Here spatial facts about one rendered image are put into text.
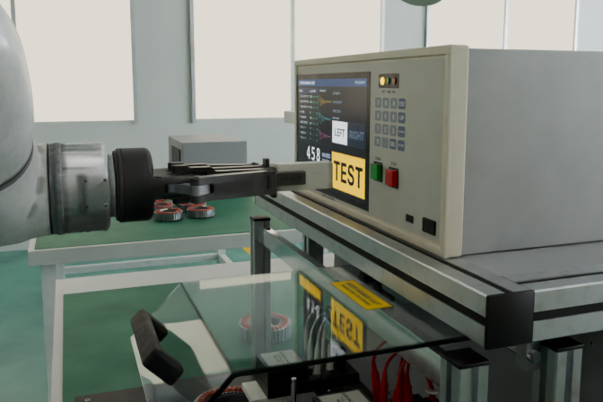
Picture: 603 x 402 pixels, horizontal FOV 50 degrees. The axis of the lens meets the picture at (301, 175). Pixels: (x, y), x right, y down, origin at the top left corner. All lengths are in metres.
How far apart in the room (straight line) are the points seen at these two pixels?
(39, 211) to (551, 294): 0.46
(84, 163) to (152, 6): 4.82
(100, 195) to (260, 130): 4.98
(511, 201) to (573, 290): 0.13
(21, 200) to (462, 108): 0.41
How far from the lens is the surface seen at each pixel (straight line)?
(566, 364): 0.65
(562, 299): 0.59
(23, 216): 0.63
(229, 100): 5.51
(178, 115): 5.43
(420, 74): 0.67
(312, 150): 0.95
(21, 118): 0.54
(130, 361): 1.34
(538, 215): 0.71
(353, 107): 0.81
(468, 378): 0.58
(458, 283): 0.58
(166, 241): 2.29
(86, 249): 2.27
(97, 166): 0.64
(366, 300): 0.67
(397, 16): 6.12
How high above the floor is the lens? 1.28
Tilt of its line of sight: 8 degrees down
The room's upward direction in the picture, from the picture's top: straight up
